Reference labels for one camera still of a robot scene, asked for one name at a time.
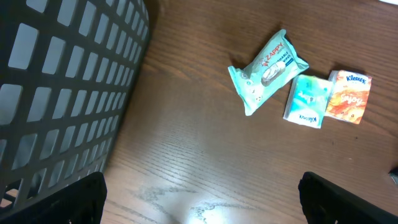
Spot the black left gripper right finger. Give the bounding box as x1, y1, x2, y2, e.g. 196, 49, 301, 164
298, 172, 397, 224

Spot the grey plastic mesh basket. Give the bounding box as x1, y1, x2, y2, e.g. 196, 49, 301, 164
1, 0, 150, 217

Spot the mint Zappy wipes packet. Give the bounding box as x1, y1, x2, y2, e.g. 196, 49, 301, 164
228, 29, 309, 116

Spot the teal tissue pack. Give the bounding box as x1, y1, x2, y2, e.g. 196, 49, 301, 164
283, 75, 333, 129

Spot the orange tissue pack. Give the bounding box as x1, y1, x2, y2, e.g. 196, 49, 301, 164
325, 70, 372, 124

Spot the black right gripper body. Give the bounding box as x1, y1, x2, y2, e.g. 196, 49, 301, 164
389, 167, 398, 185

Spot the white barcode scanner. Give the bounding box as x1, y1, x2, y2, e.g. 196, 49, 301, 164
380, 0, 398, 5

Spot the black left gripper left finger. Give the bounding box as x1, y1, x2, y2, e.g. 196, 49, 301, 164
1, 172, 107, 224

